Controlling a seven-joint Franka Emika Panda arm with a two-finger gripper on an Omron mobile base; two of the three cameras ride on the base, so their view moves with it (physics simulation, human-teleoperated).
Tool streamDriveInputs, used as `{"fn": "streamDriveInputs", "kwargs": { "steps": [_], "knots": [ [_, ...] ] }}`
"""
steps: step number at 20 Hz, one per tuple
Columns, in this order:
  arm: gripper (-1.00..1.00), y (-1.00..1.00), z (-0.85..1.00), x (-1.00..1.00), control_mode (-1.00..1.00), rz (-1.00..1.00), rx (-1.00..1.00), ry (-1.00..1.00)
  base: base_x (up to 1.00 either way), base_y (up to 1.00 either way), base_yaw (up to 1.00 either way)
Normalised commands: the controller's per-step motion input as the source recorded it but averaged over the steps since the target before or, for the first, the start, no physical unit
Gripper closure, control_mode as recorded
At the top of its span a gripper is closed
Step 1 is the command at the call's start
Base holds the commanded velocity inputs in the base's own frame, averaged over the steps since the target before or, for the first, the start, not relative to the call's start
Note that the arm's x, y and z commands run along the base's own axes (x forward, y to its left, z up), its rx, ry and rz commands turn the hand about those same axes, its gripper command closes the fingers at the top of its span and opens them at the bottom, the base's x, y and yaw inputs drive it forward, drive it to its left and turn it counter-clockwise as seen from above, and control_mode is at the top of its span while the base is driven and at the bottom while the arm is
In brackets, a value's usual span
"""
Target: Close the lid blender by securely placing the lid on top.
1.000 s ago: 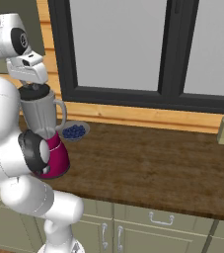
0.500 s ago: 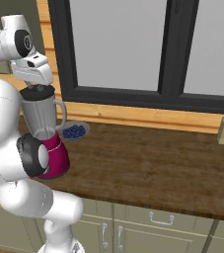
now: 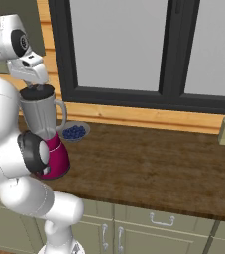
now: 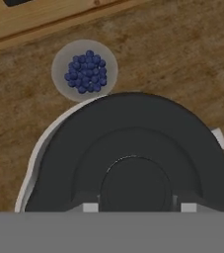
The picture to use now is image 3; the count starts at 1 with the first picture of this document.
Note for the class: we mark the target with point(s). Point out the grey bowl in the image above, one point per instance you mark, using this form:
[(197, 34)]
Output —
[(84, 127)]

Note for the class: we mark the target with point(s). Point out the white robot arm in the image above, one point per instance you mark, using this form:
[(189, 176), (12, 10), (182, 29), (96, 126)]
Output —
[(5, 139)]

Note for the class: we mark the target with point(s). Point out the blueberries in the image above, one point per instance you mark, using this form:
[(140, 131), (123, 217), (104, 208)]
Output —
[(73, 132)]

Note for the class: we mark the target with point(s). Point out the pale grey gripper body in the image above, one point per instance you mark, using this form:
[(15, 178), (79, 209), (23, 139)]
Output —
[(29, 72)]

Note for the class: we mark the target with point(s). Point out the olive green drawer front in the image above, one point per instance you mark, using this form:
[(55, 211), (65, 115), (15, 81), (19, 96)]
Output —
[(99, 209), (134, 218)]

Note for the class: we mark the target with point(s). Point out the olive green wall cupboard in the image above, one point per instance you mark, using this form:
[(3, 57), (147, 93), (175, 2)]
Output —
[(31, 20)]

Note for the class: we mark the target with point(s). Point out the blender with magenta base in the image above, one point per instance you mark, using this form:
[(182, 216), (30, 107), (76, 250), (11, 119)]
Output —
[(56, 155)]

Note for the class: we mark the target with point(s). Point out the black window frame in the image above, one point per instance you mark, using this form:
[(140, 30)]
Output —
[(173, 49)]

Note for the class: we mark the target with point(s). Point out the black blender lid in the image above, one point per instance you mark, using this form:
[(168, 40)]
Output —
[(34, 94)]

